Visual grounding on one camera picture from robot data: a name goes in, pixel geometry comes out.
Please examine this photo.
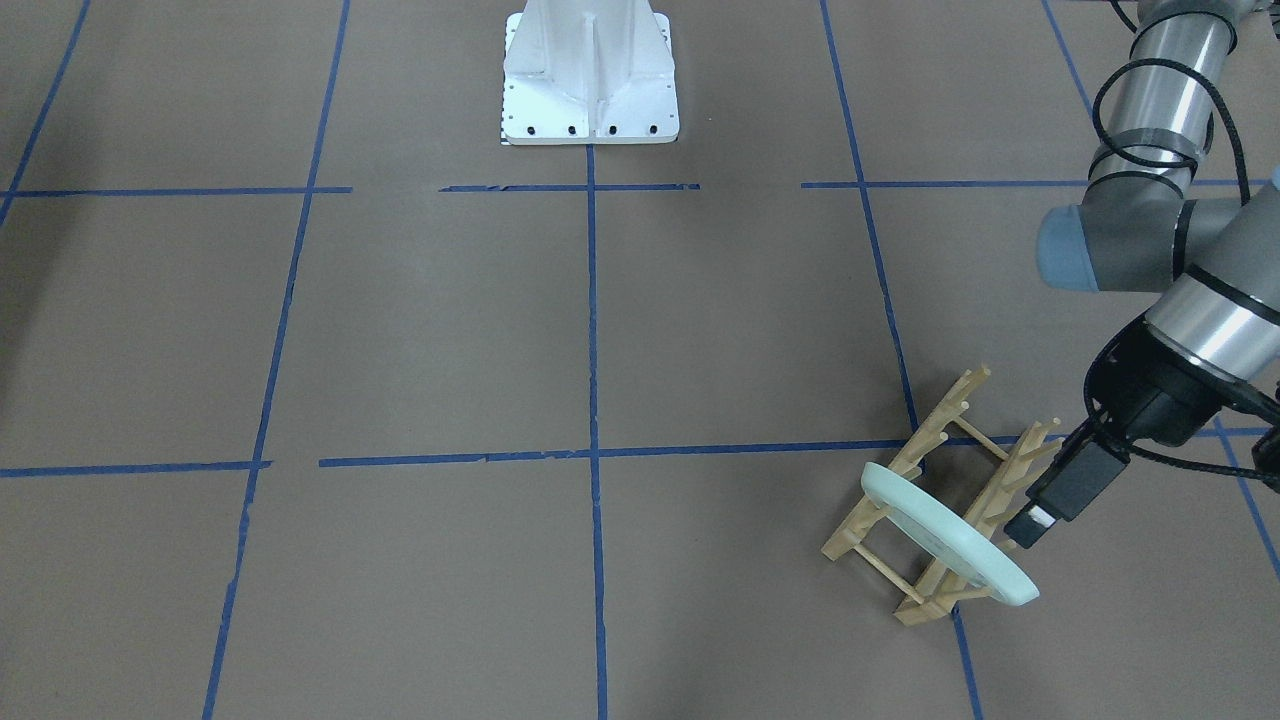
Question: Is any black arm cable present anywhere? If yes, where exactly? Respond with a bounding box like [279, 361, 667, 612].
[1085, 0, 1280, 496]

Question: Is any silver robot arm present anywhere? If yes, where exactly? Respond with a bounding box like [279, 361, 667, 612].
[1004, 1, 1279, 548]

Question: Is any light green plate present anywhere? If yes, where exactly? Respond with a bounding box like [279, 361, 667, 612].
[861, 462, 1041, 606]

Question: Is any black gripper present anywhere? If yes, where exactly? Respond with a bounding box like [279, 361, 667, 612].
[1004, 316, 1222, 550]

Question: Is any wooden dish rack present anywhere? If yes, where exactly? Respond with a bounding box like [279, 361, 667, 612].
[820, 366, 1062, 626]

